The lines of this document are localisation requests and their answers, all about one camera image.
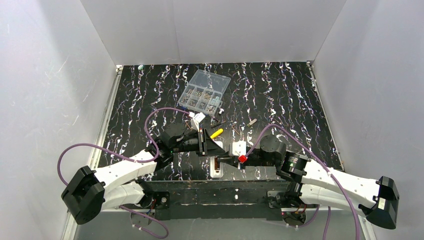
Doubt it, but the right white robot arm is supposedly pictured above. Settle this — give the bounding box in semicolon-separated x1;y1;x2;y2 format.
216;134;400;230

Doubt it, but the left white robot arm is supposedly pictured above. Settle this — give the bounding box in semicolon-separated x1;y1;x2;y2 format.
61;123;226;225

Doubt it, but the grey usb stick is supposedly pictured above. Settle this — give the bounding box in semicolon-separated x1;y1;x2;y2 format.
247;118;258;127

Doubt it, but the small black screw bit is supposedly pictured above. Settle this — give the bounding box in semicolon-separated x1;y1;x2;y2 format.
211;121;226;129

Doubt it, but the clear plastic screw organizer box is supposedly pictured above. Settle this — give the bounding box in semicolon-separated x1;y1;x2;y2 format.
177;69;231;116

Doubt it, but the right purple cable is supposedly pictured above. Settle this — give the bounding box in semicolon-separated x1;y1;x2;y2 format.
245;124;362;240

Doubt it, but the purple cable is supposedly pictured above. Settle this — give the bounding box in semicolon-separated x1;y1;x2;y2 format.
245;124;362;240
57;107;196;239

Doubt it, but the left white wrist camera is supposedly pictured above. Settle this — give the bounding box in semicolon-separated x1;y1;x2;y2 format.
189;112;206;132

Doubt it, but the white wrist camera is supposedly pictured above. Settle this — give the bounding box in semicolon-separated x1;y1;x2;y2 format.
228;141;247;164
189;112;206;132

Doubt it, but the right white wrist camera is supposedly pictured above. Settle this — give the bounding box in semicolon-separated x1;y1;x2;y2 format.
228;141;247;164

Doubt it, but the yellow handled screwdriver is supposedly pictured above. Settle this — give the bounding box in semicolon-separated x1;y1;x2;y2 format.
210;128;224;139

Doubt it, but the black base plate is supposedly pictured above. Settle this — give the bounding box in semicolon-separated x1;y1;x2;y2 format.
129;179;316;221

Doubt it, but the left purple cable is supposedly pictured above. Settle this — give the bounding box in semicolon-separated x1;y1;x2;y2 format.
57;107;196;239

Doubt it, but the aluminium rail frame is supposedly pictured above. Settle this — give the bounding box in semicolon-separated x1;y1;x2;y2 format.
67;64;377;240

